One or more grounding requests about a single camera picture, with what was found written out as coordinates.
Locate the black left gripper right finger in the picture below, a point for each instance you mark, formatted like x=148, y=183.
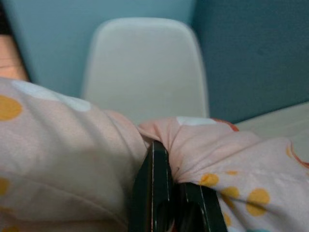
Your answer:
x=198, y=210

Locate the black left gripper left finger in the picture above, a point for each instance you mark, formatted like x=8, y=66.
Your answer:
x=154, y=193

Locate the pink patterned pillow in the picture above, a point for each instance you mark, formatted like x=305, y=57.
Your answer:
x=60, y=149

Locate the white chair with wooden legs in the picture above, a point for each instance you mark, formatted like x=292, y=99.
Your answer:
x=144, y=67

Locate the bed with cream sheet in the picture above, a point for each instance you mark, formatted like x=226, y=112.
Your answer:
x=277, y=123

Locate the teal upholstered headboard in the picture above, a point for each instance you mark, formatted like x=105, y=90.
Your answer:
x=253, y=60

